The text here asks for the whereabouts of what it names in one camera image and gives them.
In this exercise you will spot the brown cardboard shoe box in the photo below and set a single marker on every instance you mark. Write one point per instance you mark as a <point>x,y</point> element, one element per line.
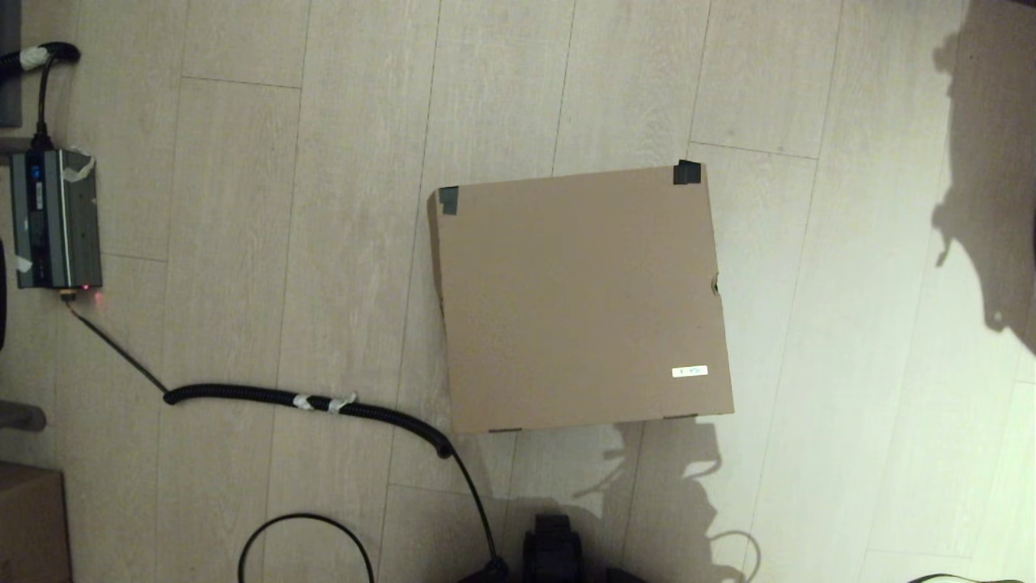
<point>583,300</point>

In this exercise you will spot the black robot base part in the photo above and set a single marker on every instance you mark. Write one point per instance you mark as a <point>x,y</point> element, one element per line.
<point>553,551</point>

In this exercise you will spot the grey power supply unit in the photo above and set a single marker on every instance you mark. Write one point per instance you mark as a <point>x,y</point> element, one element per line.
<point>57,219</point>

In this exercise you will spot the grey furniture foot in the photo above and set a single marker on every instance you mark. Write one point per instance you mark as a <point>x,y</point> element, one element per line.
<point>20,415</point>

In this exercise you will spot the plain brown cardboard carton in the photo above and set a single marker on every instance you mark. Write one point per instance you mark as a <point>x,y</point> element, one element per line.
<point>32,526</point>

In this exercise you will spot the dark grey panel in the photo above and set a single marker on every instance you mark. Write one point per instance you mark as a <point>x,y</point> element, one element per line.
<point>8,65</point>

